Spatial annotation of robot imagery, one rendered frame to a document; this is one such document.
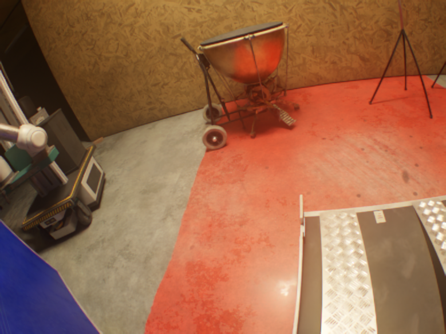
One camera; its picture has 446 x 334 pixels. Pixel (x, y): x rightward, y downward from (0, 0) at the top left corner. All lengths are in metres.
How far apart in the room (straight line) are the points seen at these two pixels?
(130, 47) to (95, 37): 0.53
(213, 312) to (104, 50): 2.90
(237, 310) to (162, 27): 2.54
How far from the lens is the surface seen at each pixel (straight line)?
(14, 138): 1.56
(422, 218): 1.20
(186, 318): 1.07
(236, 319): 0.99
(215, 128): 1.72
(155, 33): 2.66
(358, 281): 0.90
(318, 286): 0.96
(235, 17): 2.41
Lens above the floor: 0.93
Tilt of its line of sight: 36 degrees down
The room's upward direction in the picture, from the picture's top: 22 degrees counter-clockwise
